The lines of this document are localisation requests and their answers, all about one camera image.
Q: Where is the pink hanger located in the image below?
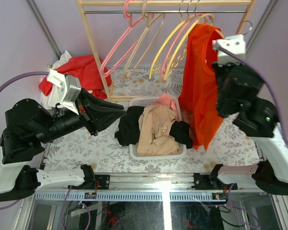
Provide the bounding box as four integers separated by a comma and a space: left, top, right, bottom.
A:
99, 0, 144, 78
159, 1, 197, 81

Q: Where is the pink hanger left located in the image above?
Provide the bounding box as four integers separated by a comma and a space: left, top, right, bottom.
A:
99, 0, 144, 78

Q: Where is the pink garment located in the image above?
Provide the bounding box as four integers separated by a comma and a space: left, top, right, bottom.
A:
154, 93, 177, 112

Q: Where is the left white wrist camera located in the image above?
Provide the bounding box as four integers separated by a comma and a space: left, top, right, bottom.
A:
47, 69, 81, 115

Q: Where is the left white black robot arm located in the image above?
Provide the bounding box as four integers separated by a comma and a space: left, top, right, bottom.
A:
0, 89, 126, 202

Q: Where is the white laundry basket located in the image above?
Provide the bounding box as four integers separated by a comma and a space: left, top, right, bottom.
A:
129, 96, 187, 161

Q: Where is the yellow hanger left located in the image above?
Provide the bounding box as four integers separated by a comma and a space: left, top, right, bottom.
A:
149, 0, 194, 80

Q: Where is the aluminium rail frame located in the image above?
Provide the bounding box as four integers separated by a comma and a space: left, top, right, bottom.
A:
12, 172, 288, 230

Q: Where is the yellow hanger right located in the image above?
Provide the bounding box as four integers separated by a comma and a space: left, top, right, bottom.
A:
164, 0, 214, 81

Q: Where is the beige wooden hanger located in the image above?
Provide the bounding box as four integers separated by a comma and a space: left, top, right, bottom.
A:
122, 0, 165, 80

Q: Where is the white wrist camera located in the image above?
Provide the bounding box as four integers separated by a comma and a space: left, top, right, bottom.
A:
212, 34, 246, 67
47, 69, 81, 115

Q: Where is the pink hanger right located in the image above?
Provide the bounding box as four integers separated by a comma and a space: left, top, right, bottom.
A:
159, 1, 197, 81

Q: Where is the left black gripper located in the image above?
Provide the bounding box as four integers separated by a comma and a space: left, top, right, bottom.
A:
39, 86, 129, 142

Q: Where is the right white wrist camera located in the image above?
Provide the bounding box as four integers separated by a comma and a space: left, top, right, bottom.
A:
212, 34, 246, 67

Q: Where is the beige garment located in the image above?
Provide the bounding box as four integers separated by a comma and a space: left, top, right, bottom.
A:
137, 104, 179, 156

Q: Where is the yellow hanger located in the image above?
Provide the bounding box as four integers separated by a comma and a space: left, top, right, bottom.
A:
164, 0, 214, 81
149, 0, 194, 80

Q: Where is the orange t shirt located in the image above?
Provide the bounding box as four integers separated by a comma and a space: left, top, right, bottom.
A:
179, 24, 223, 150

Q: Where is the black garment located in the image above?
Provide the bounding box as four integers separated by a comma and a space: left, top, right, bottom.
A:
115, 106, 193, 149

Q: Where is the wooden clothes rack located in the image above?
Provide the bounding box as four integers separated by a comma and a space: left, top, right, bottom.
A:
77, 0, 255, 102

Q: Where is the red cloth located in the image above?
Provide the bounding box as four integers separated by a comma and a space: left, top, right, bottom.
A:
38, 54, 112, 100

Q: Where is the white cloth pile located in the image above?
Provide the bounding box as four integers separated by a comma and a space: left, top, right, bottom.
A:
40, 51, 72, 110

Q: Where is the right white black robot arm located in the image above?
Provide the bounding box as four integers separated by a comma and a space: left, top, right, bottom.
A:
194, 62, 288, 196

